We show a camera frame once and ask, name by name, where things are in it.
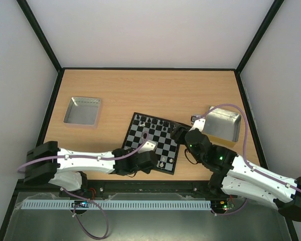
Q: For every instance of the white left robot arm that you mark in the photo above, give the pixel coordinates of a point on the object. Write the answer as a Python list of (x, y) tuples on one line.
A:
[(48, 163)]

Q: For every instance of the black silver chess board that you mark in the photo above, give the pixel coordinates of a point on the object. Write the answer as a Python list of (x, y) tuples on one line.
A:
[(159, 131)]

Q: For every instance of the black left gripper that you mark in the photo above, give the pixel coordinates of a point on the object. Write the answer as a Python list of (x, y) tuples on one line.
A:
[(148, 171)]

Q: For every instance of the yellow metal tin box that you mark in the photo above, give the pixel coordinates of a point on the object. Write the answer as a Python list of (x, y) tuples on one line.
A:
[(223, 127)]

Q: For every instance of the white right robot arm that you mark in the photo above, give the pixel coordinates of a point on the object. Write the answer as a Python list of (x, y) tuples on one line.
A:
[(232, 174)]

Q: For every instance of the light blue cable duct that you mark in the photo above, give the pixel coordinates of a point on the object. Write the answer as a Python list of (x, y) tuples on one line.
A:
[(117, 205)]

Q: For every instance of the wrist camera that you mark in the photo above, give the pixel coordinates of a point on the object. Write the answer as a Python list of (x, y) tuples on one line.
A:
[(197, 122), (148, 146)]

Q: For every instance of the black aluminium frame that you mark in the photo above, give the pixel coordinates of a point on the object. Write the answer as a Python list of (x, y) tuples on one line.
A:
[(150, 185)]

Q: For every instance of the pink metal tin box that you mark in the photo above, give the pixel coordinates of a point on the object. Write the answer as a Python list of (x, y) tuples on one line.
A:
[(83, 112)]

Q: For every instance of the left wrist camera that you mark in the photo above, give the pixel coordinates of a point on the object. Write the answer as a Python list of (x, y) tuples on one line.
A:
[(148, 146)]

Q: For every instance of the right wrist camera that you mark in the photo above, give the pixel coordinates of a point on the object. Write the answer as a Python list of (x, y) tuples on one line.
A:
[(197, 122)]

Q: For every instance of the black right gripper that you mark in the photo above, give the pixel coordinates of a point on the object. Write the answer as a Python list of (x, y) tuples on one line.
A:
[(178, 131)]

